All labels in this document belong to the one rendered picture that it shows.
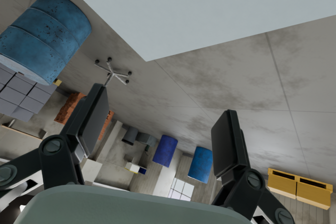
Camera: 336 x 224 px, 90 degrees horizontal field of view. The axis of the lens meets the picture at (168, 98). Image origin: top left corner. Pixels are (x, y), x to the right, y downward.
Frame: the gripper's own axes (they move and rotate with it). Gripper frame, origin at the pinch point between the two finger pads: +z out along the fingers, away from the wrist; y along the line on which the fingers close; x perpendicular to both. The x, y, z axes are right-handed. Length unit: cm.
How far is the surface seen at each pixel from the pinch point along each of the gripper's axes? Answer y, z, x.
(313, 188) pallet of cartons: 394, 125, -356
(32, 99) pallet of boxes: -302, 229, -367
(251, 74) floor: 85, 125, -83
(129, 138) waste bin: -76, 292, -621
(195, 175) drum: 156, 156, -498
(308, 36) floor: 90, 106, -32
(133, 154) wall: -54, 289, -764
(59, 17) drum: -105, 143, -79
